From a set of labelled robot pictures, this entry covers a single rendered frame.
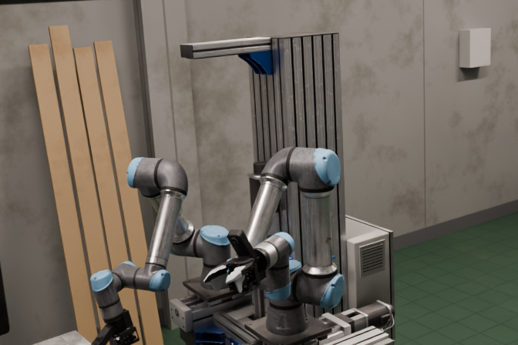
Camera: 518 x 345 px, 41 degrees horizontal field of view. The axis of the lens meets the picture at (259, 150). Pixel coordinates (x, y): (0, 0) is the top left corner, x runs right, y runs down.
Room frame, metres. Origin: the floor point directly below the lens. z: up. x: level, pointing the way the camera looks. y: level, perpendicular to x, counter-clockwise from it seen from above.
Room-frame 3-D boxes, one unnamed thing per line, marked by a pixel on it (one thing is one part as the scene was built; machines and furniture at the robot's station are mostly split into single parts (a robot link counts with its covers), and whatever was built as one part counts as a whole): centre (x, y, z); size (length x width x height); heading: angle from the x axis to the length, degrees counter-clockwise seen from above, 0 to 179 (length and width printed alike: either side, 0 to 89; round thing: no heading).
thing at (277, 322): (2.24, -0.06, 1.09); 0.15 x 0.15 x 0.10
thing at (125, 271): (2.28, 0.49, 1.24); 0.11 x 0.11 x 0.08; 66
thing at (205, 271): (2.66, 0.20, 1.09); 0.15 x 0.15 x 0.10
